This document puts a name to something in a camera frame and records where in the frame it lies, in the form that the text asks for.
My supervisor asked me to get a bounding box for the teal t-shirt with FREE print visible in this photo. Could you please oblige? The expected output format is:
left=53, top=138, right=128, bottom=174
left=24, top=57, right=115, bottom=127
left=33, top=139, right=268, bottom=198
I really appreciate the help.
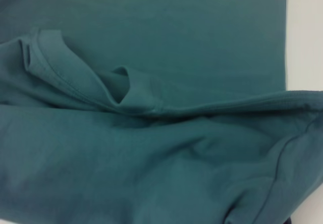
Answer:
left=0, top=0, right=323, bottom=224

